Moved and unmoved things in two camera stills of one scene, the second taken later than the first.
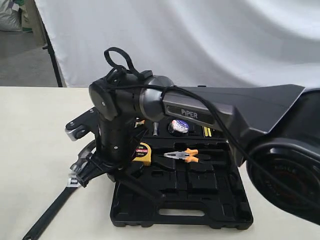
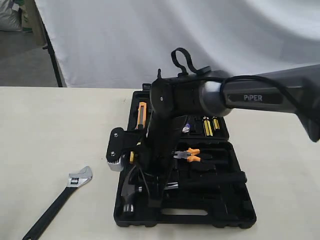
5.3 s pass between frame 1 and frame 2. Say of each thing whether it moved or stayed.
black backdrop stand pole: stayed
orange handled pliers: stayed
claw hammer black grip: moved
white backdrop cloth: stayed
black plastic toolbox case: stayed
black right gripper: moved
